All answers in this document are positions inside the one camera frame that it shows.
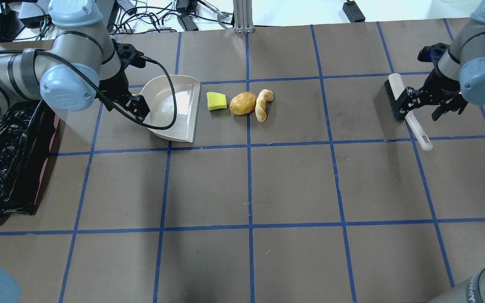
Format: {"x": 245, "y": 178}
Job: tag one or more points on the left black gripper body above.
{"x": 112, "y": 89}

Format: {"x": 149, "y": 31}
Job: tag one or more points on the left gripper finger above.
{"x": 137, "y": 106}

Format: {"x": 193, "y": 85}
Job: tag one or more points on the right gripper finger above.
{"x": 408, "y": 100}
{"x": 457, "y": 104}

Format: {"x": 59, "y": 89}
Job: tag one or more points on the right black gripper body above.
{"x": 435, "y": 86}

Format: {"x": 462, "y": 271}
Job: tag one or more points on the beige hand brush black bristles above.
{"x": 394, "y": 85}

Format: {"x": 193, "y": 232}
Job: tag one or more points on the beige plastic dustpan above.
{"x": 164, "y": 100}

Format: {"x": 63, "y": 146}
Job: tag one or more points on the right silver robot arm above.
{"x": 464, "y": 61}

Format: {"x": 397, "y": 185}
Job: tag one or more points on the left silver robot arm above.
{"x": 83, "y": 64}

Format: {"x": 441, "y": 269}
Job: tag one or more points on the black bag lined bin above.
{"x": 26, "y": 135}

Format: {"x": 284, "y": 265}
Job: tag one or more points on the yellow green sponge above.
{"x": 216, "y": 101}

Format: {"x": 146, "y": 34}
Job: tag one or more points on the black power adapter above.
{"x": 353, "y": 11}

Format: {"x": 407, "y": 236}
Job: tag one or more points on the brown potato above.
{"x": 243, "y": 103}

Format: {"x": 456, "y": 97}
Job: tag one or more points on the twisted bread roll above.
{"x": 264, "y": 97}

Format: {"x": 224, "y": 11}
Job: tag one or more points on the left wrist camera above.
{"x": 129, "y": 55}

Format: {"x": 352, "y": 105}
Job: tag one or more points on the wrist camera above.
{"x": 433, "y": 53}
{"x": 129, "y": 55}

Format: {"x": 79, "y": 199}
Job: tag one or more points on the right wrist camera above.
{"x": 433, "y": 53}

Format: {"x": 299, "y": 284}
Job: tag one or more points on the aluminium frame post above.
{"x": 242, "y": 15}

